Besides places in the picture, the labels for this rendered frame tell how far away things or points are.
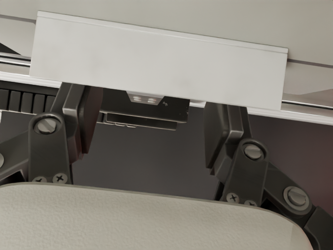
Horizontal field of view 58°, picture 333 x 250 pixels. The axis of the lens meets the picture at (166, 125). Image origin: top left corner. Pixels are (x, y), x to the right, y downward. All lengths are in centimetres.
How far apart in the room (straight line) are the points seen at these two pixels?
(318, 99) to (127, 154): 42
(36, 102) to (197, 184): 40
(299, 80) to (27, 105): 52
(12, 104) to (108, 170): 25
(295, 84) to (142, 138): 56
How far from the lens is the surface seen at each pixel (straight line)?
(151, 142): 71
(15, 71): 49
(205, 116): 15
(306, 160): 82
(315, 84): 18
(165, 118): 40
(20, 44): 18
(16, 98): 63
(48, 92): 62
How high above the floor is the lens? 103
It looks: 1 degrees down
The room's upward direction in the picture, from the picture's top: 173 degrees counter-clockwise
